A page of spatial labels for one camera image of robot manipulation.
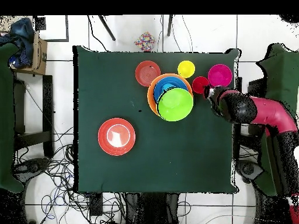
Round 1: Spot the black floor box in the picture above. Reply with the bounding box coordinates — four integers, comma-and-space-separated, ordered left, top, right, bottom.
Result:
89, 192, 103, 216

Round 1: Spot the red cup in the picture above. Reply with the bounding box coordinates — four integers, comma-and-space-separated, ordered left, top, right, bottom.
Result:
192, 76, 210, 95

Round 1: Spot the pink bowl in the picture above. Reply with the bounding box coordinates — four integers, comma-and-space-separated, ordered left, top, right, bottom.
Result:
207, 64, 234, 88

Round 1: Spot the large blue bowl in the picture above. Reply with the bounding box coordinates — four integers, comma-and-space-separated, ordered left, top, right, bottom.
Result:
153, 76, 189, 104

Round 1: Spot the blue cup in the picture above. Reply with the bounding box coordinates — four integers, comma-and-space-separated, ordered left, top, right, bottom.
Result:
162, 83, 177, 92

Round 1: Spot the tangle of cables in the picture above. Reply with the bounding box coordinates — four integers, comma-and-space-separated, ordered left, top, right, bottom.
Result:
12, 127, 127, 224

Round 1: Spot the dark green tablecloth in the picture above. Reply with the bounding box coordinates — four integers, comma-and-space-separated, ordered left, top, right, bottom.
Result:
73, 45, 241, 194

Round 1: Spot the cardboard box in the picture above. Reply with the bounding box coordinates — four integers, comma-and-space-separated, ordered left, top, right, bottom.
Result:
11, 31, 48, 76

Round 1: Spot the small red bowl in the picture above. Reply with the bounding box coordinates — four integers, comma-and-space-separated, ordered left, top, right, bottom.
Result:
134, 60, 161, 88

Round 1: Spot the blue cloth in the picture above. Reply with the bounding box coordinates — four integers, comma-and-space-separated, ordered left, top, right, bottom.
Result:
0, 17, 35, 68

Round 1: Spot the black tripod leg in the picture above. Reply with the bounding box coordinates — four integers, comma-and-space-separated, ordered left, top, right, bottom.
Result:
98, 15, 117, 42
166, 15, 174, 37

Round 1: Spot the green bowl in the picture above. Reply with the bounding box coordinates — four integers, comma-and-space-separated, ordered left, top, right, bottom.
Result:
157, 87, 194, 123

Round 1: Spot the black floor frame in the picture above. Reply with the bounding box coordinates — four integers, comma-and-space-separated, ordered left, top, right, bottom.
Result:
34, 15, 70, 43

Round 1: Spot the wide red bowl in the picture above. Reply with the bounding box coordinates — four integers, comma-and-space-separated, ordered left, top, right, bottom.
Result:
98, 117, 137, 156

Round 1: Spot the large orange bowl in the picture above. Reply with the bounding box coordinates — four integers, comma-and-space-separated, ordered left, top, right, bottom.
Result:
147, 73, 194, 117

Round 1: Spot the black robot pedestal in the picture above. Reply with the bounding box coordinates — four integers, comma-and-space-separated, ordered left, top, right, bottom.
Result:
124, 192, 180, 224

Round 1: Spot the green cloth covered table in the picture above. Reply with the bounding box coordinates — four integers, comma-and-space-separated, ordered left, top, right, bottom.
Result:
0, 43, 25, 194
253, 43, 299, 197

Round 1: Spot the black stool frame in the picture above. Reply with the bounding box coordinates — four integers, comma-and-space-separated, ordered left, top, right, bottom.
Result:
13, 75, 55, 159

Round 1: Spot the yellow cup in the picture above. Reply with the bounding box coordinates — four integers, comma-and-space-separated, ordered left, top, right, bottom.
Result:
177, 60, 196, 79

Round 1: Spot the colourful patterned box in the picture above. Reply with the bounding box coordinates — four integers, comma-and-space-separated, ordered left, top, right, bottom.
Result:
134, 31, 156, 52

